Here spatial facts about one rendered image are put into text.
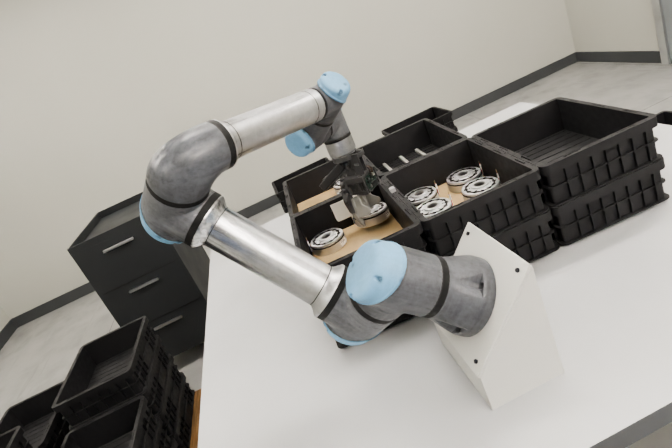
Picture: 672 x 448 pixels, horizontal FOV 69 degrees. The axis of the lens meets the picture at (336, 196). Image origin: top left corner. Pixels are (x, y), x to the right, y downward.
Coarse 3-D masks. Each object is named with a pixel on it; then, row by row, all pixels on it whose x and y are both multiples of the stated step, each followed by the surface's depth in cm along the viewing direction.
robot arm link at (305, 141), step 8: (304, 128) 115; (312, 128) 114; (320, 128) 114; (328, 128) 115; (288, 136) 116; (296, 136) 115; (304, 136) 114; (312, 136) 116; (320, 136) 116; (328, 136) 122; (288, 144) 118; (296, 144) 116; (304, 144) 115; (312, 144) 116; (320, 144) 120; (296, 152) 118; (304, 152) 116; (312, 152) 120
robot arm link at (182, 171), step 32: (288, 96) 102; (320, 96) 105; (192, 128) 86; (224, 128) 87; (256, 128) 92; (288, 128) 99; (160, 160) 83; (192, 160) 83; (224, 160) 86; (160, 192) 84; (192, 192) 85
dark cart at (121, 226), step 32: (96, 224) 285; (128, 224) 243; (96, 256) 243; (128, 256) 247; (160, 256) 250; (192, 256) 278; (96, 288) 248; (128, 288) 251; (160, 288) 255; (192, 288) 259; (128, 320) 256; (160, 320) 260; (192, 320) 264
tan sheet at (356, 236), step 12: (348, 228) 148; (360, 228) 145; (372, 228) 142; (384, 228) 139; (396, 228) 136; (348, 240) 141; (360, 240) 138; (312, 252) 143; (336, 252) 137; (348, 252) 134
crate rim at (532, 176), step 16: (480, 144) 141; (416, 160) 148; (512, 160) 121; (384, 176) 147; (528, 176) 111; (400, 192) 131; (496, 192) 111; (416, 208) 118; (448, 208) 112; (464, 208) 111; (432, 224) 111
